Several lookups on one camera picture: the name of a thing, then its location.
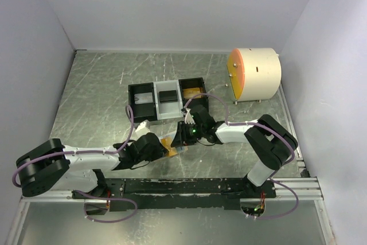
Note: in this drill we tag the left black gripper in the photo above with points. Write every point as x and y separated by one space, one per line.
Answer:
159 152

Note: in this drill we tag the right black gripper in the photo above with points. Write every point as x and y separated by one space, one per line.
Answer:
181 138

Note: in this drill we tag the orange gold credit card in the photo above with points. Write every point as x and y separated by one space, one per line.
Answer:
171 151

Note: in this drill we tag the tan leather card holder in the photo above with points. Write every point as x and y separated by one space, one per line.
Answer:
181 149

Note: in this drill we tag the three-compartment black white tray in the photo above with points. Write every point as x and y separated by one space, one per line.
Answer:
161 111

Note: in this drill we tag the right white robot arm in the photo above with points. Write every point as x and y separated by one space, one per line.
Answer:
272 143

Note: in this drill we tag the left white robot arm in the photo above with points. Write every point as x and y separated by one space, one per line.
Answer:
54 166

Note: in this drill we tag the black card in tray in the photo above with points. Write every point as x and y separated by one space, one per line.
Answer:
168 96

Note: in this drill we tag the gold card in tray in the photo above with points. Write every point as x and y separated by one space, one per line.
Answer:
190 92

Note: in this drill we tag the silver card in tray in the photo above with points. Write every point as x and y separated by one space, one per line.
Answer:
143 98

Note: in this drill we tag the cream drum with orange face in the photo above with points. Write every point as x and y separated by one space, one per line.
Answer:
254 74

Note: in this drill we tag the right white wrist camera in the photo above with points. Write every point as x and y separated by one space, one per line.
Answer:
188 119

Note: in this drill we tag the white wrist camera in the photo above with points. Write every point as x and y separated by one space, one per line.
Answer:
143 128
188 119

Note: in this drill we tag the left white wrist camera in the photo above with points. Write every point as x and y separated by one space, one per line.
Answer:
143 128

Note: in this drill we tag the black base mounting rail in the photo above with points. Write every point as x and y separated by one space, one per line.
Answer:
180 193

